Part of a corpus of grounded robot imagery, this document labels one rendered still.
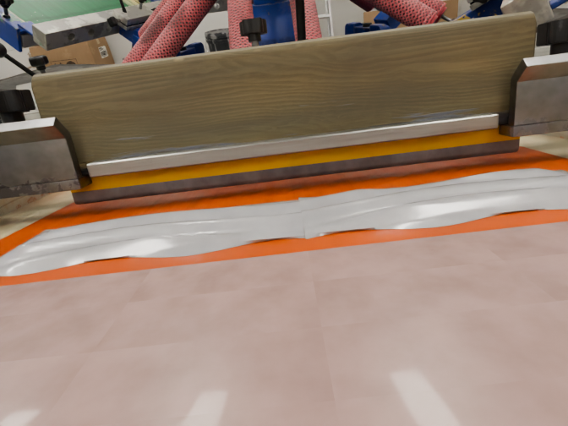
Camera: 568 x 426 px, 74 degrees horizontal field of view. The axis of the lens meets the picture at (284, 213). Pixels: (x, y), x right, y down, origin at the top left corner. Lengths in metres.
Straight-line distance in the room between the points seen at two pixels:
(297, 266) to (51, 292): 0.11
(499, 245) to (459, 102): 0.15
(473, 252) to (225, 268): 0.11
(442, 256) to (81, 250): 0.18
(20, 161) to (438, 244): 0.28
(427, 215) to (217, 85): 0.17
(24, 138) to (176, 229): 0.14
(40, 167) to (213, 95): 0.14
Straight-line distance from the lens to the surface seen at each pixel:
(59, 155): 0.31
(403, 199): 0.23
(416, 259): 0.17
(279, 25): 1.04
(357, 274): 0.15
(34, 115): 0.59
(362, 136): 0.28
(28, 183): 0.33
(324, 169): 0.30
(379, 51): 0.29
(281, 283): 0.15
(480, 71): 0.32
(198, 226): 0.22
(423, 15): 0.89
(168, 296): 0.16
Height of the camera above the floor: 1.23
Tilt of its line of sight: 33 degrees down
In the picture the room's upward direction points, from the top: 8 degrees counter-clockwise
